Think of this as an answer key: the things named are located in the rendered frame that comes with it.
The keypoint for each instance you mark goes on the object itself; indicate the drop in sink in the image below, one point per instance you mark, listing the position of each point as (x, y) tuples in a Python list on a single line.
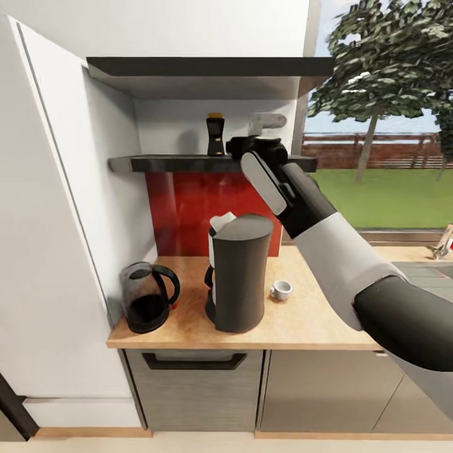
[(435, 277)]

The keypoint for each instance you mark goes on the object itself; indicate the paper coffee filter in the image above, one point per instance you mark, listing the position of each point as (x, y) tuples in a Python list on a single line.
[(219, 222)]

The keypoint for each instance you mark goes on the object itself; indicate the electric kettle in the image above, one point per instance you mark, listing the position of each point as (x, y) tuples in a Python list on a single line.
[(145, 298)]

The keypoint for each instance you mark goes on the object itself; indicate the fixed window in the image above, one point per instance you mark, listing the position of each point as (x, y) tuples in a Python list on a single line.
[(381, 128)]

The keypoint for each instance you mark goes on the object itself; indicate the coffee cup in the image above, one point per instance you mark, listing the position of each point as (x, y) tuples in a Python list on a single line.
[(281, 289)]

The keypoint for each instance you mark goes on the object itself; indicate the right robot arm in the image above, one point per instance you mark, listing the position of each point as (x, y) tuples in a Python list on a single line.
[(413, 326)]

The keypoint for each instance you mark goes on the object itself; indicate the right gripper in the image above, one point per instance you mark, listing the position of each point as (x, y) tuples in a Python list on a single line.
[(238, 145)]

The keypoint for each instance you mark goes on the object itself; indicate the bottle of coffee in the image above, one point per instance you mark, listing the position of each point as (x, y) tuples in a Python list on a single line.
[(215, 125)]

